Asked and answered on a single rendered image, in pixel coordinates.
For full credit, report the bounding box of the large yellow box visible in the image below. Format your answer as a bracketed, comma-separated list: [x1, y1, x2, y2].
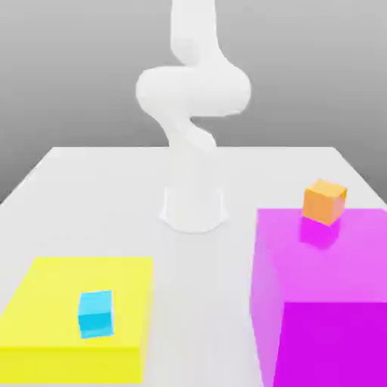
[0, 256, 155, 385]

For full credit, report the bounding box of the small cyan cube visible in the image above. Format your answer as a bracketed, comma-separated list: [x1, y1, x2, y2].
[77, 289, 116, 340]

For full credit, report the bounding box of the small orange cube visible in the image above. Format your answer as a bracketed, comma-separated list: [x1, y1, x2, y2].
[302, 178, 348, 227]

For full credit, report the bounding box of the large magenta box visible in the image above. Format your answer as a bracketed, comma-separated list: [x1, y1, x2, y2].
[249, 207, 387, 387]

